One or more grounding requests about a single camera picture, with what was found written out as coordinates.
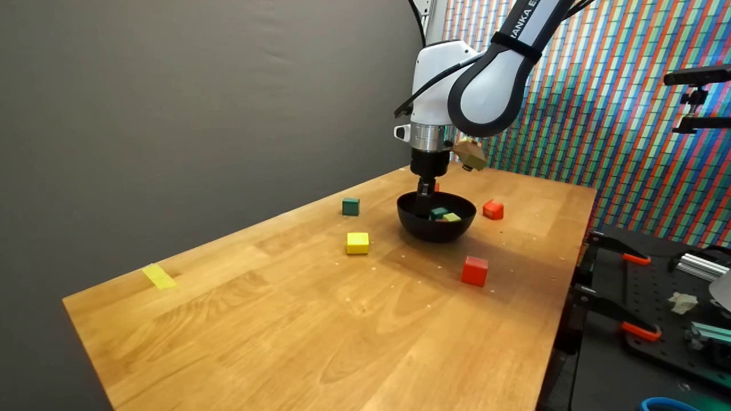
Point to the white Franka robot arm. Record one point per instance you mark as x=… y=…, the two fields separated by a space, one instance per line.
x=437 y=76

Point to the yellow tape strip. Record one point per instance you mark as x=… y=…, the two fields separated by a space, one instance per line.
x=157 y=278

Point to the black bowl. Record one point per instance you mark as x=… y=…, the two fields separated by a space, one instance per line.
x=437 y=231

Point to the teal metal bar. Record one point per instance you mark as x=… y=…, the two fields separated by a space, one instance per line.
x=710 y=335

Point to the small pale crumpled wad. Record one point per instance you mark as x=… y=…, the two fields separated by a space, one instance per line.
x=684 y=302

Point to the grey fabric backdrop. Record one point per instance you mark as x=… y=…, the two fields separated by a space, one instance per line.
x=190 y=116

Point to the yellow wooden block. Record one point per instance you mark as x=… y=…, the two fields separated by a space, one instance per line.
x=357 y=243
x=450 y=219

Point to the black pegboard bench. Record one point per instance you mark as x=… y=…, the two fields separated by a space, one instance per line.
x=654 y=288

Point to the white backdrop frame pole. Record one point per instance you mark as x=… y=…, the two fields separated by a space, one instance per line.
x=434 y=17

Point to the grey round plate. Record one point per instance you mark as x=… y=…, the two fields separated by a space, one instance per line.
x=723 y=294

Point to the tan wrist camera box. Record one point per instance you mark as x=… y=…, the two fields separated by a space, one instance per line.
x=470 y=156

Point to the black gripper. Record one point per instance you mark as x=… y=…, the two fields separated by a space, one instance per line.
x=429 y=164

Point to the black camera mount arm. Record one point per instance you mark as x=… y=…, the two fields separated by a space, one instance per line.
x=698 y=76

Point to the silver aluminium bar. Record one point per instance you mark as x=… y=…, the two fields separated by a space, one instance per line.
x=699 y=267

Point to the teal wooden block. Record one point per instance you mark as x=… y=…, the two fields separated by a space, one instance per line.
x=349 y=206
x=437 y=211

